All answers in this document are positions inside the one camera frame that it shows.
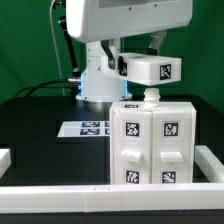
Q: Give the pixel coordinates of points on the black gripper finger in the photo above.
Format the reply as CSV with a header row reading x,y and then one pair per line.
x,y
110,49
157,41

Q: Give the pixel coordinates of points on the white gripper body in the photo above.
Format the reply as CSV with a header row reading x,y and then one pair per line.
x,y
97,20

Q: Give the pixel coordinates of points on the white cabinet top block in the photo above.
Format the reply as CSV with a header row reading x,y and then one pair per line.
x,y
149,69

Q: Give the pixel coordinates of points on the white cabinet door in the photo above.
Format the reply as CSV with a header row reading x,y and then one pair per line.
x,y
131,147
173,146

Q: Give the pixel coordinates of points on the white cabinet body box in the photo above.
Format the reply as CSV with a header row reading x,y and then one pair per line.
x,y
152,142

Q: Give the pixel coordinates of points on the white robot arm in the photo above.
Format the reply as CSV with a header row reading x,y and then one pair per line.
x,y
99,83

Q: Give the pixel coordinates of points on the white marker base plate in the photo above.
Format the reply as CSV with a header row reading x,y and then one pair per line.
x,y
84,129

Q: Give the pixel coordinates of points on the white right fence rail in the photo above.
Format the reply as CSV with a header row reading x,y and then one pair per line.
x,y
210,165

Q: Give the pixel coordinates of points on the white fence rail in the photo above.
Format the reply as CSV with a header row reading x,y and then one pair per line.
x,y
5,161
109,198
210,165

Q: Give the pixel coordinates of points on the white left fence rail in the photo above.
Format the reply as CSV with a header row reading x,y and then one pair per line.
x,y
5,161

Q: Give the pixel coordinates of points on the white front fence rail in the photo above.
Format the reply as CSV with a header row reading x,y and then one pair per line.
x,y
109,198

